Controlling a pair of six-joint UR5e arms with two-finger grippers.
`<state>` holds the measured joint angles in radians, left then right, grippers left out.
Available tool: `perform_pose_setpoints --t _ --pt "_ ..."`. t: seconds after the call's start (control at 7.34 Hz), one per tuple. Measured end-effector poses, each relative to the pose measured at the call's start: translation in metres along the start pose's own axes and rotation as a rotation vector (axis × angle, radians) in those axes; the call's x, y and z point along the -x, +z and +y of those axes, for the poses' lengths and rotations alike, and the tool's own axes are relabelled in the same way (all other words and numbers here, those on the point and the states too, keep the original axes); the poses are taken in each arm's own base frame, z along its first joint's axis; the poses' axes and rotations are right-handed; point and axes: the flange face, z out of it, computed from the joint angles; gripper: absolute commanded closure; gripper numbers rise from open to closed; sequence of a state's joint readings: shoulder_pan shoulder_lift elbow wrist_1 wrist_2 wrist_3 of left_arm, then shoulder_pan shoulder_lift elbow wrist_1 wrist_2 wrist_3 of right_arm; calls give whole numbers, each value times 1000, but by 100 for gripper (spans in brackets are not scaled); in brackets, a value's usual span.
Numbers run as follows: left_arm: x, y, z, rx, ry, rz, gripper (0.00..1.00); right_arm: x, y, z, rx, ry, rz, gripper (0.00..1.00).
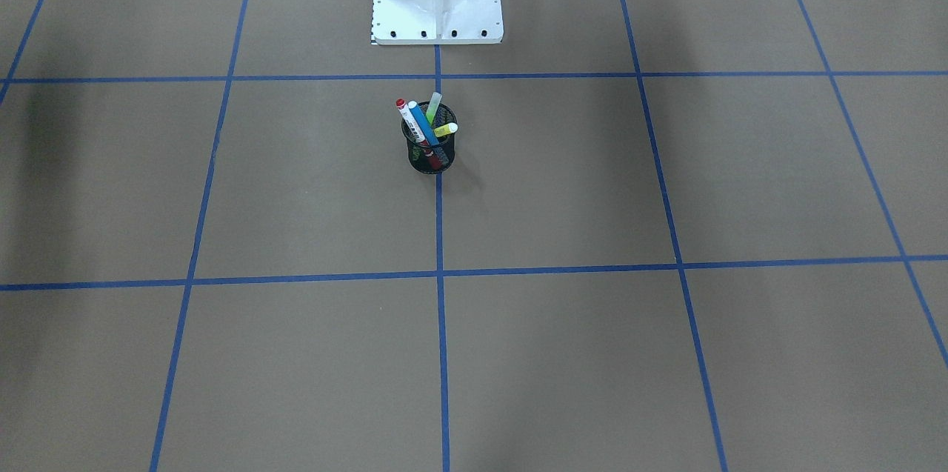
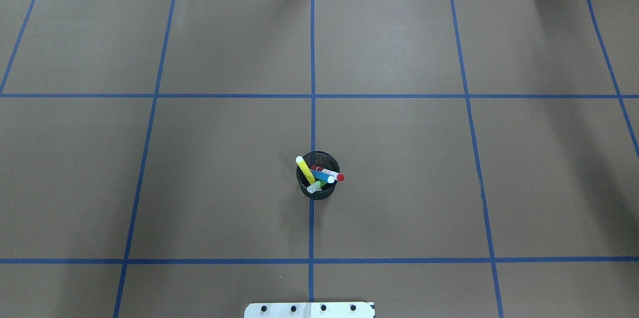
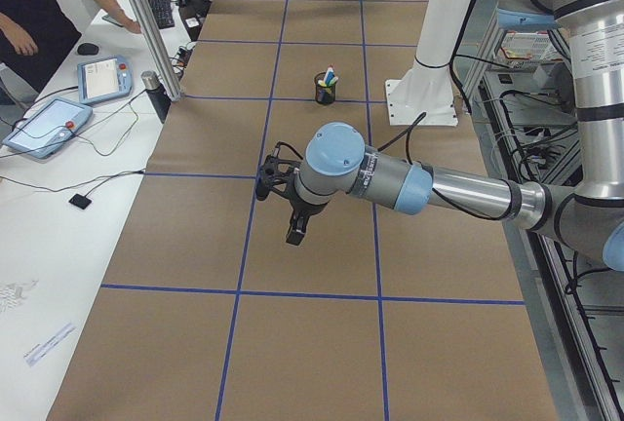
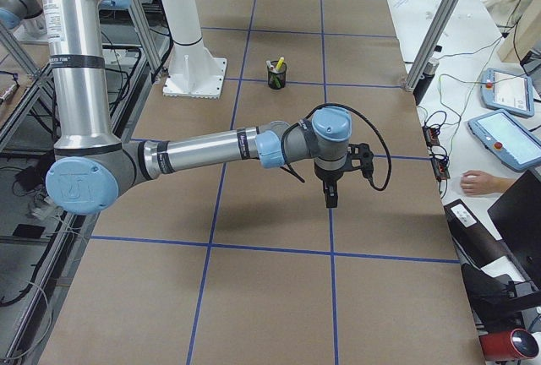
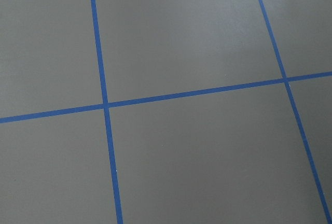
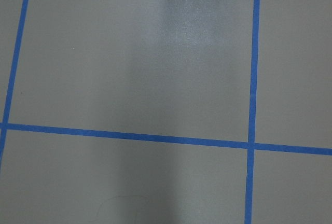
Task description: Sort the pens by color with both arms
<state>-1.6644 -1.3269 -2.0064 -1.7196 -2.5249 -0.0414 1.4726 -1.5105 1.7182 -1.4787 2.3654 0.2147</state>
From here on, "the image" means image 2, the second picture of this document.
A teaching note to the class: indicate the blue highlighter pen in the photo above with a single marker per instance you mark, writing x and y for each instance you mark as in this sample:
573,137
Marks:
321,176

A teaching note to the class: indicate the red white marker pen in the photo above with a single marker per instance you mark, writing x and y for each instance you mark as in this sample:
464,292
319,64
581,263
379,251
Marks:
337,175

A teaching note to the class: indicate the black mesh pen cup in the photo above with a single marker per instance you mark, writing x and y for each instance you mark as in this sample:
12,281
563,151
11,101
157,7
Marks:
323,159

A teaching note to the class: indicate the yellow highlighter pen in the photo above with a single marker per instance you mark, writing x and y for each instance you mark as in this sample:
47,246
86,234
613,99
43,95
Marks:
307,172

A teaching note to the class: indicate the green highlighter pen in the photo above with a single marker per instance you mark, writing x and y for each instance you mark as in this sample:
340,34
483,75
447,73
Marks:
317,186

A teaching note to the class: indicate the brown paper table cover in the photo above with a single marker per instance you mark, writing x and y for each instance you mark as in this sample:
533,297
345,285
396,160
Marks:
489,148

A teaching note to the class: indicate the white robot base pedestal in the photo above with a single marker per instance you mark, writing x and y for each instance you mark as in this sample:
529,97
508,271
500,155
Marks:
311,310

